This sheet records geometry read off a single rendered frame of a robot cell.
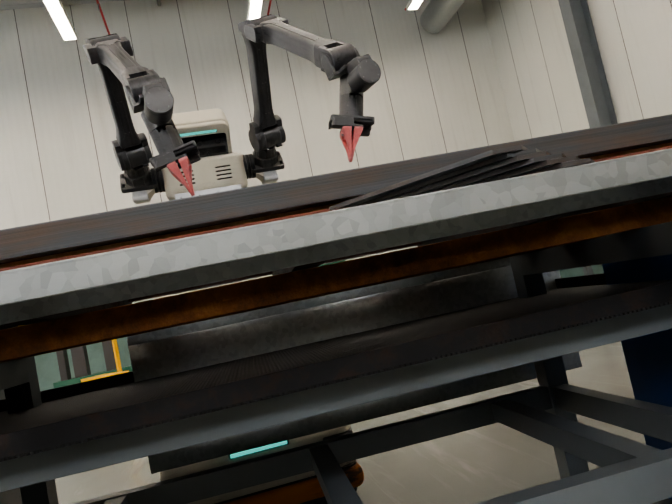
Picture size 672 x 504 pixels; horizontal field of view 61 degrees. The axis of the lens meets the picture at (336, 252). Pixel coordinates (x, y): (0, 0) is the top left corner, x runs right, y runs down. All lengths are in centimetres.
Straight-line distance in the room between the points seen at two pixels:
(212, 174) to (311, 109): 1022
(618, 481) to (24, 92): 1205
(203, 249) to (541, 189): 35
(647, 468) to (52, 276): 94
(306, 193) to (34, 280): 45
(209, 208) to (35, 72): 1177
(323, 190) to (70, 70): 1168
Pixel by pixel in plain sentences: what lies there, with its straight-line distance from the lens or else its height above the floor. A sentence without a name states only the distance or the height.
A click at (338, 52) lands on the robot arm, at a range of 140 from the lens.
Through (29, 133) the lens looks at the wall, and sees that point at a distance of 1223.
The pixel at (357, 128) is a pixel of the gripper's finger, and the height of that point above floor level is 103.
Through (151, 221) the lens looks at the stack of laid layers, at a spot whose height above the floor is 83.
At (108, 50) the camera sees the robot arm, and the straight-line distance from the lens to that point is 159.
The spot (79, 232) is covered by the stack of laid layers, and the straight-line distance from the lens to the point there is 92.
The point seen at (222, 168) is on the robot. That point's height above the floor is 117.
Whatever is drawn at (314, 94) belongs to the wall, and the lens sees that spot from 1230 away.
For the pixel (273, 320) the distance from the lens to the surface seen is 166.
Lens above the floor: 67
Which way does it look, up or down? 4 degrees up
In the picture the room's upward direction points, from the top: 12 degrees counter-clockwise
